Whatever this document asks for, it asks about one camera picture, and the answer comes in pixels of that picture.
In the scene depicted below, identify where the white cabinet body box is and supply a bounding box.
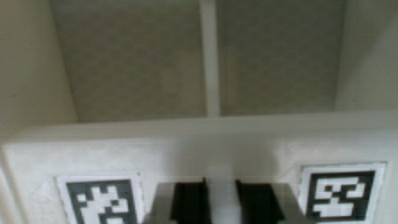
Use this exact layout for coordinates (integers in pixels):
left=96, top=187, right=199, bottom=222
left=0, top=0, right=398, bottom=141

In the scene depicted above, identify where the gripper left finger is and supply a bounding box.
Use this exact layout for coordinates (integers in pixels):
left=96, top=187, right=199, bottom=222
left=144, top=180, right=211, bottom=224

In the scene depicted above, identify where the white cabinet door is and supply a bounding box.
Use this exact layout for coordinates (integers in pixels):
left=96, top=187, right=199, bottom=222
left=3, top=110, right=398, bottom=224

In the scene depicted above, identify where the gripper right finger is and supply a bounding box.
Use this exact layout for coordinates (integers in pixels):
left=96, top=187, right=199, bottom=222
left=236, top=181, right=311, bottom=224

